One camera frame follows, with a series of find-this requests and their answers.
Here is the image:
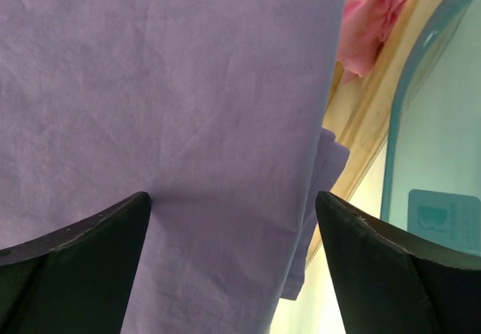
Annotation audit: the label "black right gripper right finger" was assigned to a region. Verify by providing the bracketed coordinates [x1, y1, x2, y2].
[316, 191, 480, 333]

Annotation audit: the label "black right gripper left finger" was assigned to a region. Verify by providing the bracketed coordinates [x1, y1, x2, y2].
[1, 192, 151, 334]

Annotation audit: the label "purple trousers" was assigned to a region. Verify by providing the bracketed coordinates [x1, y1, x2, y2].
[1, 0, 348, 333]

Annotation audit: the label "pink trousers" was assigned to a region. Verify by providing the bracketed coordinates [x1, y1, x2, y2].
[336, 0, 407, 84]

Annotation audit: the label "teal plastic bin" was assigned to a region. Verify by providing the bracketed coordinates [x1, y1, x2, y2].
[380, 0, 480, 255]

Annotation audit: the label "wooden clothes rack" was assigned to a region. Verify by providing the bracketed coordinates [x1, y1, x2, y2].
[306, 0, 465, 271]

